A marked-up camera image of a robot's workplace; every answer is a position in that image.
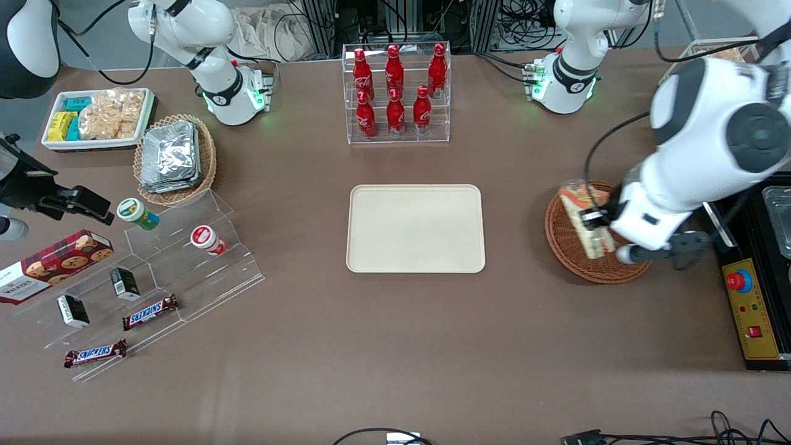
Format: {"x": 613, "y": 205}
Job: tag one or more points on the brown round wicker basket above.
{"x": 568, "y": 253}

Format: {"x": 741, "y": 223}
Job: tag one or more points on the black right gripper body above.
{"x": 26, "y": 184}

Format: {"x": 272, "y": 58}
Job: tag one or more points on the red strawberry yogurt cup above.
{"x": 207, "y": 240}

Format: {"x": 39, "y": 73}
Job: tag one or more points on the triangle sandwich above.
{"x": 584, "y": 210}

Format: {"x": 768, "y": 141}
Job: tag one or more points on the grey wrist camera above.
{"x": 11, "y": 228}
{"x": 627, "y": 253}

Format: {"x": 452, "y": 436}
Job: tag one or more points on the clear acrylic tiered shelf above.
{"x": 185, "y": 278}

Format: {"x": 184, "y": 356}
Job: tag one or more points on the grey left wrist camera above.
{"x": 627, "y": 253}

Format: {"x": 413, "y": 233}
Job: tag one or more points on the red cola bottle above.
{"x": 362, "y": 74}
{"x": 422, "y": 114}
{"x": 395, "y": 117}
{"x": 366, "y": 120}
{"x": 437, "y": 71}
{"x": 394, "y": 71}

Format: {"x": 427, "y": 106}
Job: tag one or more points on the black machine yellow control panel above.
{"x": 757, "y": 321}

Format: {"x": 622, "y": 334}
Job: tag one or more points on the yellow snack packet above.
{"x": 60, "y": 127}

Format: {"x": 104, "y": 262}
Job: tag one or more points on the small black carton box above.
{"x": 125, "y": 284}
{"x": 73, "y": 311}

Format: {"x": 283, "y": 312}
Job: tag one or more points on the small white device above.
{"x": 401, "y": 440}

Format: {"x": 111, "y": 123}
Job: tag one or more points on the white rectangular snack bin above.
{"x": 99, "y": 144}

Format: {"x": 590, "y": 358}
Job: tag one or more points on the clear acrylic bottle rack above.
{"x": 398, "y": 139}

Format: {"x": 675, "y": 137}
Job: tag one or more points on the clear bag of crackers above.
{"x": 114, "y": 114}

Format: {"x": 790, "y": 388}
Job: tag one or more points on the silver foil tray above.
{"x": 780, "y": 216}

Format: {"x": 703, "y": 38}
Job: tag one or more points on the white cloth bag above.
{"x": 272, "y": 34}

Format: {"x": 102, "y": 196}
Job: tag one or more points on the aluminium frame post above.
{"x": 321, "y": 28}
{"x": 485, "y": 25}

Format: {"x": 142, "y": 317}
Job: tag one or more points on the Snickers chocolate bar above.
{"x": 151, "y": 312}
{"x": 96, "y": 353}

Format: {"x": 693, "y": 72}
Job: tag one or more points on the foil-wrapped packet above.
{"x": 170, "y": 185}
{"x": 170, "y": 151}

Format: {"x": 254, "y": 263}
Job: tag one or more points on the teal snack packet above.
{"x": 78, "y": 103}
{"x": 74, "y": 130}

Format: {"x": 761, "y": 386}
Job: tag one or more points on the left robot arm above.
{"x": 710, "y": 123}

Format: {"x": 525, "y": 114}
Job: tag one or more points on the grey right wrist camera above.
{"x": 11, "y": 228}

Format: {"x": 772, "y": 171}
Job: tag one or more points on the red tartan cookie box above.
{"x": 55, "y": 266}

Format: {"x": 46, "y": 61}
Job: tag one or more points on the beige plastic tray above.
{"x": 414, "y": 228}

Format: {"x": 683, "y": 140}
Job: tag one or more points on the light wicker basket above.
{"x": 207, "y": 154}

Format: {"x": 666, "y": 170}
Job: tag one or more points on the green lidded cup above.
{"x": 136, "y": 213}

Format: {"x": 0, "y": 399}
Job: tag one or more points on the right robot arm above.
{"x": 216, "y": 93}

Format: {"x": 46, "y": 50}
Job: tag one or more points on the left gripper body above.
{"x": 612, "y": 206}

